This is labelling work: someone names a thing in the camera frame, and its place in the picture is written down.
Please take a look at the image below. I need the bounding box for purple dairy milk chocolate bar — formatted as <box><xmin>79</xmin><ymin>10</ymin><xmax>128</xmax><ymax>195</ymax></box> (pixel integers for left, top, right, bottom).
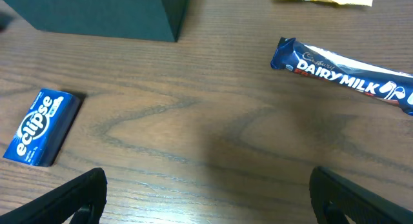
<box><xmin>270</xmin><ymin>37</ymin><xmax>412</xmax><ymax>116</ymax></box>

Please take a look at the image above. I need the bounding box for blue eclipse mints tin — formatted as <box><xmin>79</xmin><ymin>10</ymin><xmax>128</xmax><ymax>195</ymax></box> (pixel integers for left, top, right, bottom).
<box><xmin>3</xmin><ymin>88</ymin><xmax>80</xmax><ymax>167</ymax></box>

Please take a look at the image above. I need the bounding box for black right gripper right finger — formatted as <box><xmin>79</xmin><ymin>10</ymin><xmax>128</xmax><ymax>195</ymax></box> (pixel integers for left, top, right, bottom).
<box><xmin>309</xmin><ymin>167</ymin><xmax>412</xmax><ymax>224</ymax></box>

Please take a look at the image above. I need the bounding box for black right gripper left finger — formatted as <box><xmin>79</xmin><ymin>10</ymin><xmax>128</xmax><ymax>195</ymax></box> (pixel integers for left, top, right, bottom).
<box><xmin>1</xmin><ymin>168</ymin><xmax>107</xmax><ymax>224</ymax></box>

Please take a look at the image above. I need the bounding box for black gift box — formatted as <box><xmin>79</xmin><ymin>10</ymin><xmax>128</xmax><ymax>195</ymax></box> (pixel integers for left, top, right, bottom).
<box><xmin>3</xmin><ymin>0</ymin><xmax>189</xmax><ymax>42</ymax></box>

